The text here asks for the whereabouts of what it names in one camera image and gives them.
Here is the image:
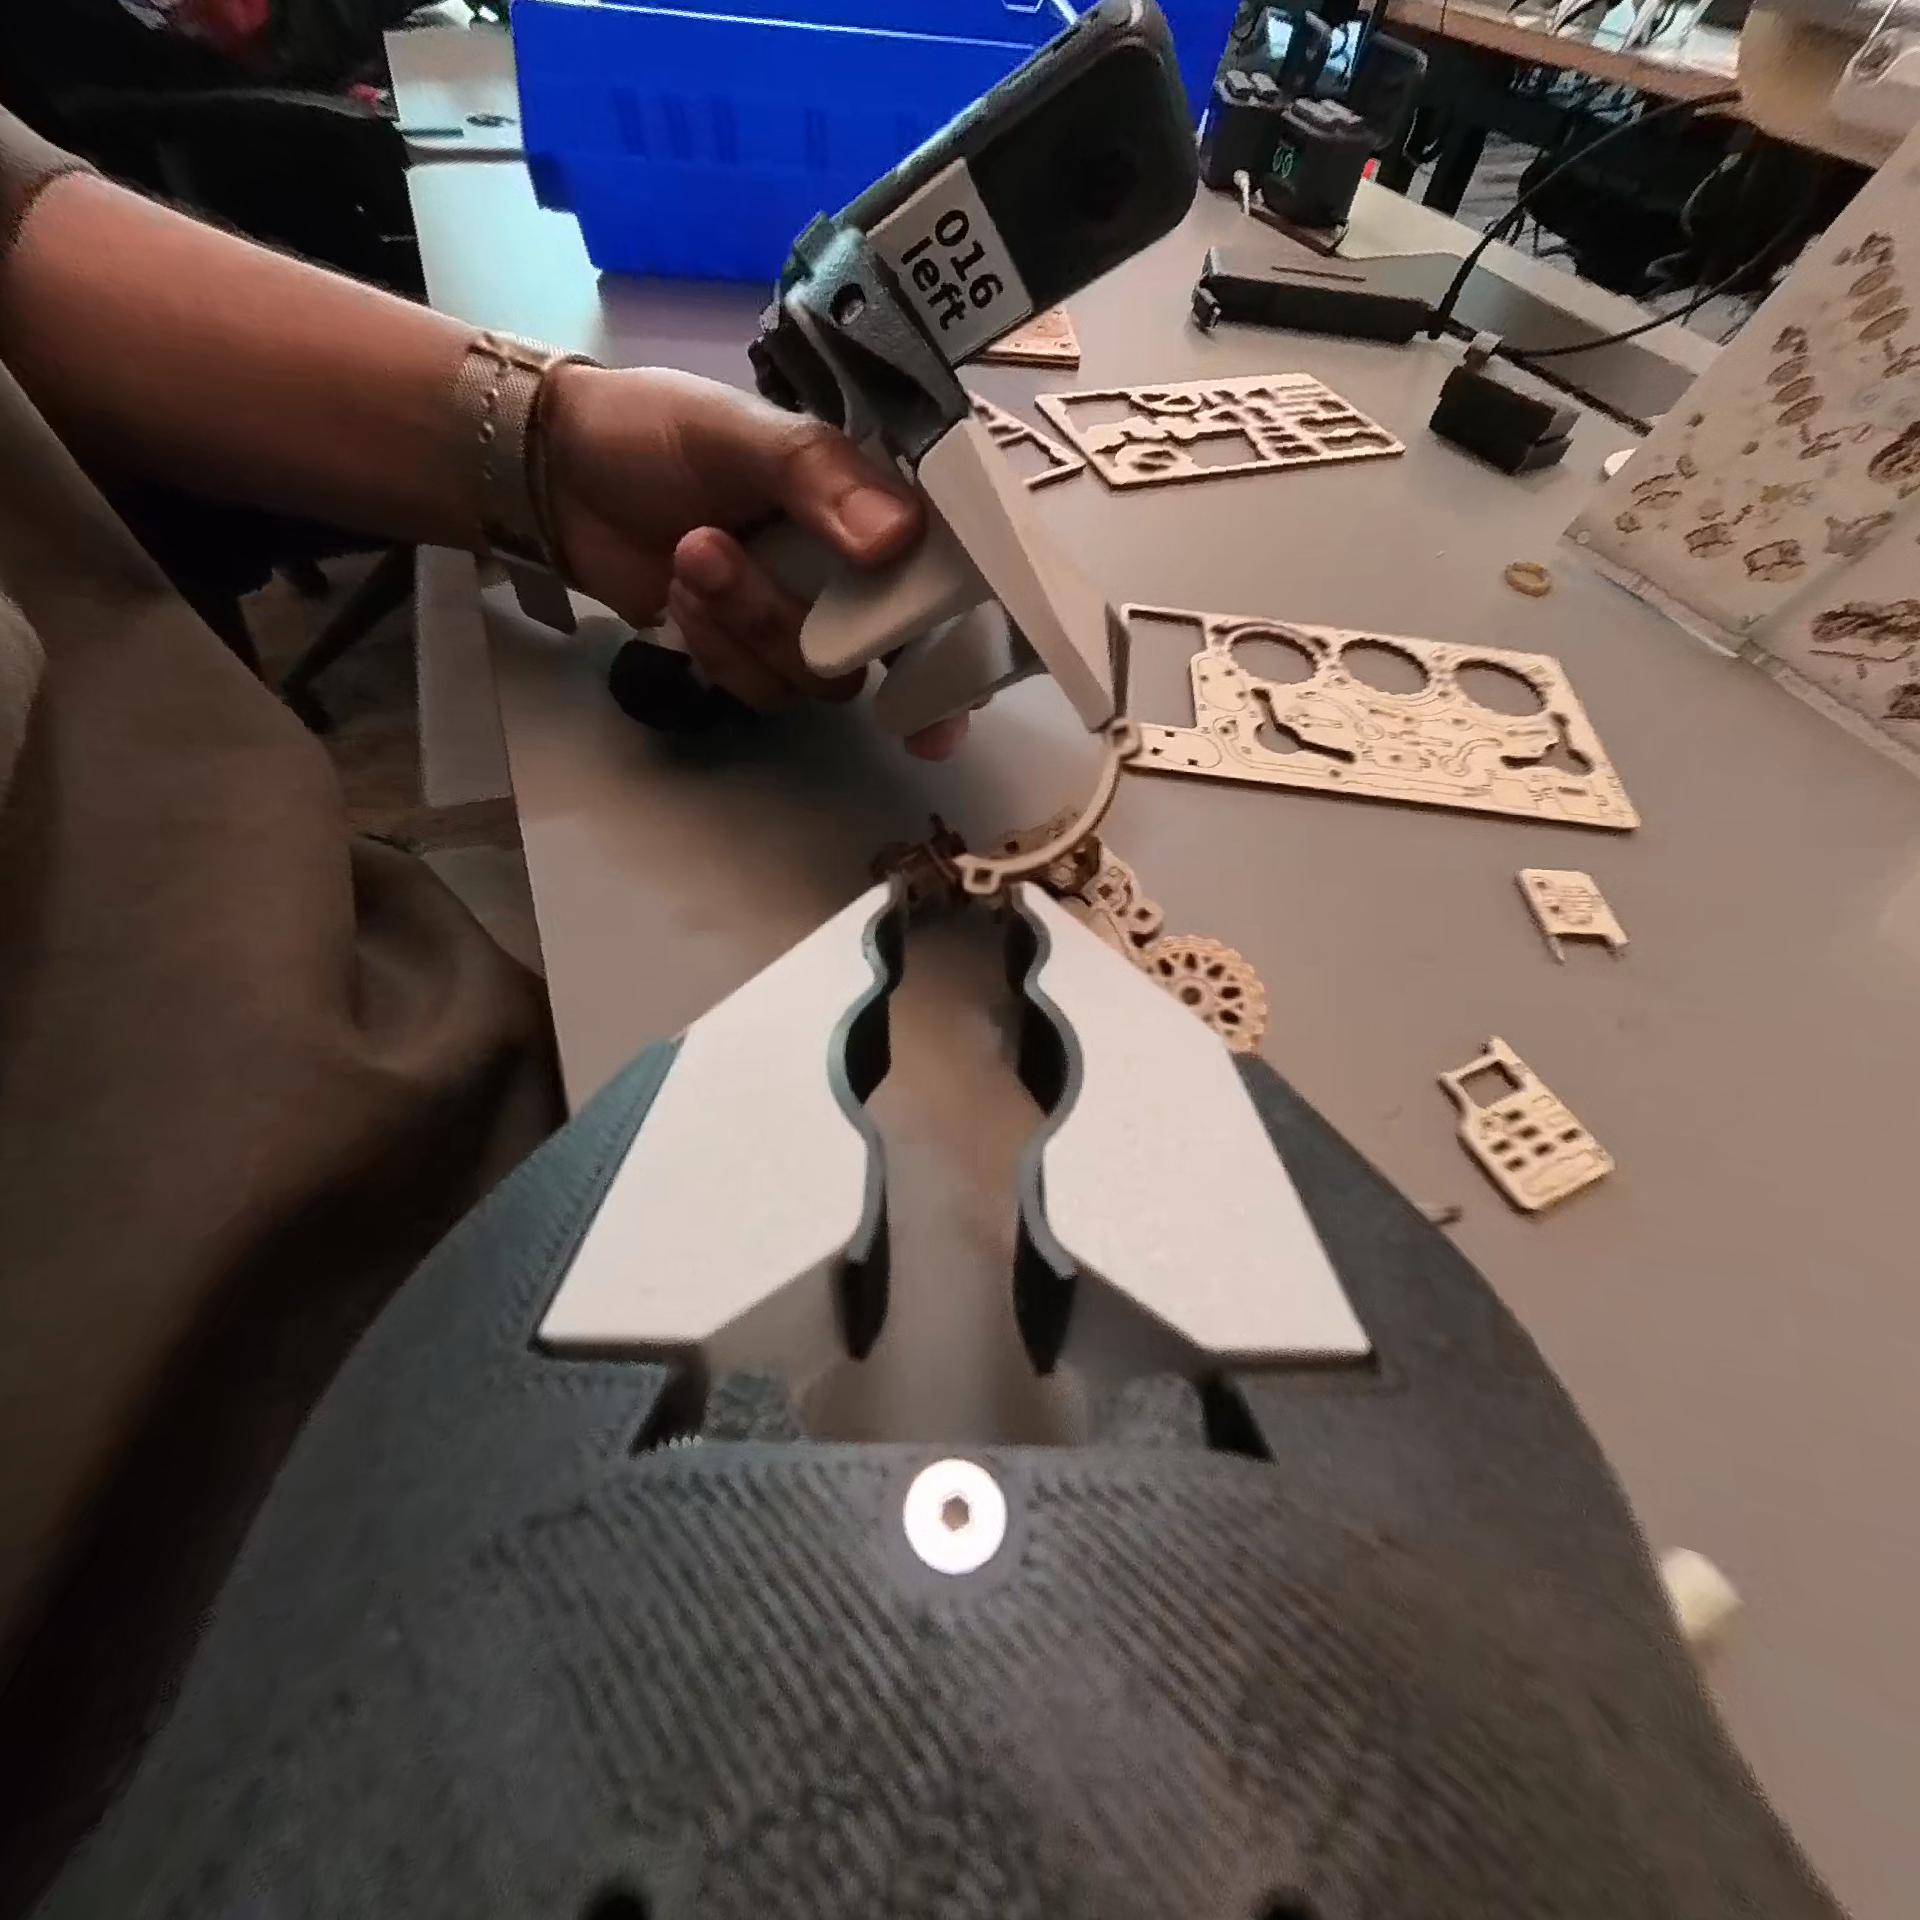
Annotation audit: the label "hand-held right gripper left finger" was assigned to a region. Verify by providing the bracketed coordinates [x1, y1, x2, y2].
[536, 880, 911, 1427]

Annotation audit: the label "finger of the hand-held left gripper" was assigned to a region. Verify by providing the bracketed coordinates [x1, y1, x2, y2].
[912, 418, 1132, 735]
[874, 607, 1043, 743]

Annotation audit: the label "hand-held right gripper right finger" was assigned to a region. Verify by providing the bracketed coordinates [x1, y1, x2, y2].
[1008, 881, 1376, 1427]

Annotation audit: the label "curved wooden puzzle piece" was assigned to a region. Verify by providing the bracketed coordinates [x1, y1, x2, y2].
[951, 717, 1129, 904]

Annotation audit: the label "wooden gear model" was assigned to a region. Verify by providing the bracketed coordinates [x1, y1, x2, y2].
[871, 818, 1273, 1053]

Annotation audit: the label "person's left forearm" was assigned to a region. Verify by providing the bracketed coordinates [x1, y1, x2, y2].
[0, 102, 500, 560]

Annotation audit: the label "grey desk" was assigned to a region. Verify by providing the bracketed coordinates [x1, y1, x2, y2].
[381, 22, 1920, 1920]

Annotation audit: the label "person's left hand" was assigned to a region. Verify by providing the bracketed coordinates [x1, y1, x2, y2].
[540, 357, 981, 768]

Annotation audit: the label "black battery charger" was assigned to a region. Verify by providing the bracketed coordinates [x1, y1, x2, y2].
[1206, 26, 1429, 232]

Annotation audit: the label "black flat device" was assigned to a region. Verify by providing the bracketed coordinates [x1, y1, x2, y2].
[1193, 245, 1482, 345]

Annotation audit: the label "blue plastic crate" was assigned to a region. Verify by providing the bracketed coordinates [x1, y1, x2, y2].
[510, 0, 1250, 281]

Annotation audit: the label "phone-shaped wooden piece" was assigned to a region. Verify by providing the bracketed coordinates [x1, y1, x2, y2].
[1437, 1036, 1619, 1214]

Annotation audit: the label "wooden puzzle sheet small cutouts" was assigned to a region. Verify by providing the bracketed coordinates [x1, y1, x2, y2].
[1034, 373, 1408, 493]

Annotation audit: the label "small square wooden piece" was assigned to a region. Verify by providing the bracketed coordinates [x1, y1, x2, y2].
[1514, 866, 1632, 964]

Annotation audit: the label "small black box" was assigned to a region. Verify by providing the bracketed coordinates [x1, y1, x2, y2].
[1428, 357, 1579, 475]

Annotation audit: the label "wooden puzzle sheet round holes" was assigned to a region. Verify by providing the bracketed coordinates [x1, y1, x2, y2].
[1117, 603, 1642, 838]

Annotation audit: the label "person's brown garment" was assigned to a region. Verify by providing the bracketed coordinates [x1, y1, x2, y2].
[0, 359, 579, 1920]

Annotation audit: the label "brown wooden table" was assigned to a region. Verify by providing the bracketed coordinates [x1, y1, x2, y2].
[1371, 0, 1920, 172]

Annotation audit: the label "small white peg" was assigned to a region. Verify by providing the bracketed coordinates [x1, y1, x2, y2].
[1655, 1550, 1745, 1657]

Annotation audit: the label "printed instruction booklet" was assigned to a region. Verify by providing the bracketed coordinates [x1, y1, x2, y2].
[1561, 146, 1920, 725]

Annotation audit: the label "dark chair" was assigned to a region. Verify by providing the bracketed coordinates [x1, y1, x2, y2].
[45, 0, 520, 303]

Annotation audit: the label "wooden sheet frame piece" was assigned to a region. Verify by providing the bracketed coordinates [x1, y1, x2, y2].
[965, 390, 1092, 493]

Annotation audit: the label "black cable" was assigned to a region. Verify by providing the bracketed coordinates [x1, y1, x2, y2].
[1432, 83, 1751, 341]

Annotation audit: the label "woven brown bracelet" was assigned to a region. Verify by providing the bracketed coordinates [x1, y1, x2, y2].
[447, 334, 606, 591]

